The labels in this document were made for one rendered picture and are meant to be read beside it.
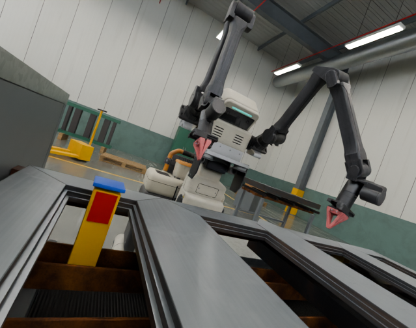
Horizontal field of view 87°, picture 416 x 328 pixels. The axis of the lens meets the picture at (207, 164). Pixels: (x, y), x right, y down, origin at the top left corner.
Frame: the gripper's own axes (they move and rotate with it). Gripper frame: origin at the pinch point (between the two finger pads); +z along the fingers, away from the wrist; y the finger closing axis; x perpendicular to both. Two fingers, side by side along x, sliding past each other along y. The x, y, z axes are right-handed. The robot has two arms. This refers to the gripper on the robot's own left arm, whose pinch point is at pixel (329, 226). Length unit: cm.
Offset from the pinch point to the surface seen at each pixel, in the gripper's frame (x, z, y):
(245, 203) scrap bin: 421, 4, 316
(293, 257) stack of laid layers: -10.9, 15.7, -23.7
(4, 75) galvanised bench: -6, 16, -97
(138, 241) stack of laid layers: -14, 27, -67
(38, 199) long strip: -9, 30, -84
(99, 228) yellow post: -6, 31, -72
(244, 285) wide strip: -28, 21, -54
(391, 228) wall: 263, -172, 677
